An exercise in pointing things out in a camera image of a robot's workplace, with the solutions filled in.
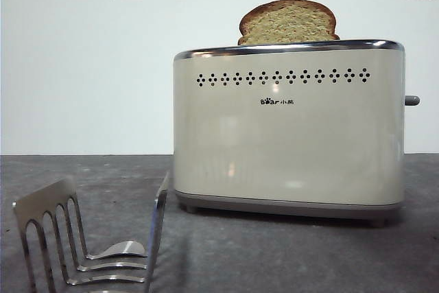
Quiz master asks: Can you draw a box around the stainless steel toast rack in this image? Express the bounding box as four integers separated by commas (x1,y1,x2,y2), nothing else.
12,170,171,293

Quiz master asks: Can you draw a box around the toasted bread slice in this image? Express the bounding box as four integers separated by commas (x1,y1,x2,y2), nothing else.
237,0,341,46

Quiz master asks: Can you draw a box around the cream two-slot toaster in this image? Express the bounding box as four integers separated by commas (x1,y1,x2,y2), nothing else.
173,38,406,228

